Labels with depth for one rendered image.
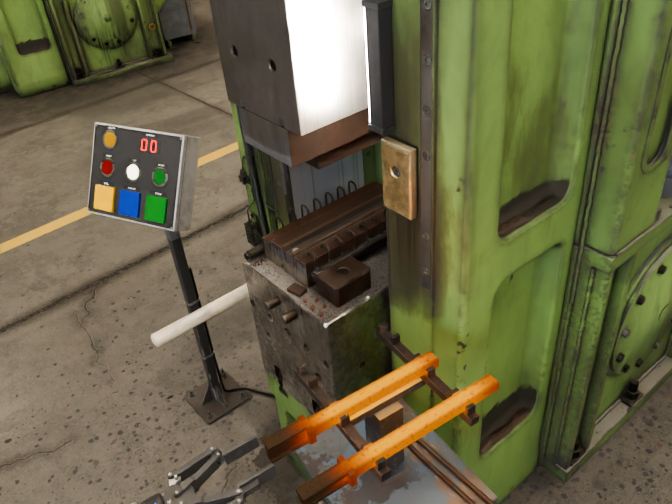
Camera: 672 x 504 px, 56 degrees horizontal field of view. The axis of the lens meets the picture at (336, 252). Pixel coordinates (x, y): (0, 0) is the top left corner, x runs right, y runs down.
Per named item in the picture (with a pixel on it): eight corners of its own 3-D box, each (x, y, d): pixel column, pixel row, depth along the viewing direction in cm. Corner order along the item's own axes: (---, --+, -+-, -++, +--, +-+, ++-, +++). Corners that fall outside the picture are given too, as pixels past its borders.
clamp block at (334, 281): (338, 309, 159) (336, 289, 155) (317, 293, 165) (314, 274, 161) (373, 287, 165) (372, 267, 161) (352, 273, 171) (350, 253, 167)
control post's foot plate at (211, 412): (208, 428, 248) (204, 412, 242) (181, 396, 262) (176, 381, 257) (254, 398, 258) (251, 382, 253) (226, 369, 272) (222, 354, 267)
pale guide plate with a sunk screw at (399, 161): (410, 221, 140) (410, 151, 130) (382, 206, 146) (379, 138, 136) (417, 217, 141) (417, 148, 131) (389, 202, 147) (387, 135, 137)
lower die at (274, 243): (308, 287, 167) (305, 261, 162) (265, 255, 180) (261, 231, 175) (420, 223, 187) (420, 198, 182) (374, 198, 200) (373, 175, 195)
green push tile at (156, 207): (164, 224, 186) (166, 198, 185) (144, 219, 189) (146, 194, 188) (168, 223, 188) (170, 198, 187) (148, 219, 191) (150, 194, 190)
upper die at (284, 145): (292, 168, 146) (287, 130, 141) (245, 142, 159) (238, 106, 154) (420, 110, 166) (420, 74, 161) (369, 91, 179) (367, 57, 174)
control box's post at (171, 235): (216, 403, 257) (150, 166, 194) (212, 397, 260) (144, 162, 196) (224, 398, 259) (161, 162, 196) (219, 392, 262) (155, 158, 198)
